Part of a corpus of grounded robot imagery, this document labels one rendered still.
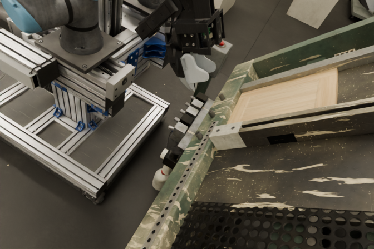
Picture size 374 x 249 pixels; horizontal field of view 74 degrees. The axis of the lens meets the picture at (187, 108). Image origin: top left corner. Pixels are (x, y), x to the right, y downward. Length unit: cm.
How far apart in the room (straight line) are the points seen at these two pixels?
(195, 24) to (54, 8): 53
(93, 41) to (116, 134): 90
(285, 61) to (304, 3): 347
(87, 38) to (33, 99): 109
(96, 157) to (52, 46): 84
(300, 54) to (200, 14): 99
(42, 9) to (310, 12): 440
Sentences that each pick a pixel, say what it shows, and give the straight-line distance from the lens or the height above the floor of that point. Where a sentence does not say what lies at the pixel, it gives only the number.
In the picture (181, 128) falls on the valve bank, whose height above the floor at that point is 77.
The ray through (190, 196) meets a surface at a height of 89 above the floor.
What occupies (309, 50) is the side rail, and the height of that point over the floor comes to 111.
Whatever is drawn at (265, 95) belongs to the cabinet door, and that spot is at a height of 100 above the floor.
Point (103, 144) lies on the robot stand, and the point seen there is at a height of 21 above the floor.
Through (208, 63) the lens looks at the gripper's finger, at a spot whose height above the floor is 137.
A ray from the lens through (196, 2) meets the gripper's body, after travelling 41.
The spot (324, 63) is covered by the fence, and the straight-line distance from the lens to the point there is 112.
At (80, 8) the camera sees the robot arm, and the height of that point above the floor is 121.
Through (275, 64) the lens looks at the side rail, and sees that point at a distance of 139.
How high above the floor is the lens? 165
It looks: 47 degrees down
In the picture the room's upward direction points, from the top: 21 degrees clockwise
